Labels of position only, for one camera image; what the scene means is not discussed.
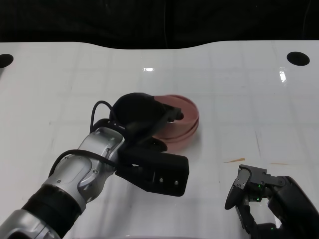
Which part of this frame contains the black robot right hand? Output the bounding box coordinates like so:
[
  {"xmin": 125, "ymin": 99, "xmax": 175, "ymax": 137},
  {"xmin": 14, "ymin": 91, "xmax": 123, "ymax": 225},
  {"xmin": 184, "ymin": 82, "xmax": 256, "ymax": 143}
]
[{"xmin": 224, "ymin": 163, "xmax": 319, "ymax": 239}]

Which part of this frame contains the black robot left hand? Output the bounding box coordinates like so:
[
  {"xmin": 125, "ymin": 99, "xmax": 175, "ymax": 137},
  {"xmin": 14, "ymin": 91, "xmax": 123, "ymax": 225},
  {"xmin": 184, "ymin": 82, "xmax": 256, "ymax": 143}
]
[{"xmin": 109, "ymin": 92, "xmax": 185, "ymax": 154}]

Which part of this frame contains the pink plastic bowl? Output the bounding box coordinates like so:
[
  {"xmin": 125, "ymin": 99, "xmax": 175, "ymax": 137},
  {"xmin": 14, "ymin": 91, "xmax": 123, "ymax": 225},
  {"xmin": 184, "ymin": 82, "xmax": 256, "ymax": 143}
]
[
  {"xmin": 161, "ymin": 129, "xmax": 199, "ymax": 153},
  {"xmin": 152, "ymin": 94, "xmax": 200, "ymax": 138},
  {"xmin": 156, "ymin": 124, "xmax": 200, "ymax": 143}
]

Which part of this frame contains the black backdrop cloth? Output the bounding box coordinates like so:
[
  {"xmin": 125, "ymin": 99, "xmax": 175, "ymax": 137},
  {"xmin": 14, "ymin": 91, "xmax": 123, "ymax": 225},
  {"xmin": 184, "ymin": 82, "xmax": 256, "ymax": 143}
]
[{"xmin": 0, "ymin": 0, "xmax": 319, "ymax": 50}]

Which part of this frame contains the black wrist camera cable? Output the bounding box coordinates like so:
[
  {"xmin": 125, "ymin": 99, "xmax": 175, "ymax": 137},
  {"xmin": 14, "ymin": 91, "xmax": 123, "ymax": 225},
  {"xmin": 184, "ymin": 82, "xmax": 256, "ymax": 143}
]
[{"xmin": 48, "ymin": 100, "xmax": 119, "ymax": 177}]

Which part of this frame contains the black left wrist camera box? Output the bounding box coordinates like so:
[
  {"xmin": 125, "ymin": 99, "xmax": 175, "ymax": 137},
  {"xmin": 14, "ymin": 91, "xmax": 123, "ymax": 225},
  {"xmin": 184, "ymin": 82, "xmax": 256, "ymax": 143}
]
[{"xmin": 116, "ymin": 146, "xmax": 189, "ymax": 197}]

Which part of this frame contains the black table cable grommet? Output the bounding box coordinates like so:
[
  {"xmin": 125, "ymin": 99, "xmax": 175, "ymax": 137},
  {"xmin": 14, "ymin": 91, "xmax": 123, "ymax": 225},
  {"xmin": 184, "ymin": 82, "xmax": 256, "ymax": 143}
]
[
  {"xmin": 0, "ymin": 54, "xmax": 14, "ymax": 68},
  {"xmin": 286, "ymin": 51, "xmax": 311, "ymax": 66}
]

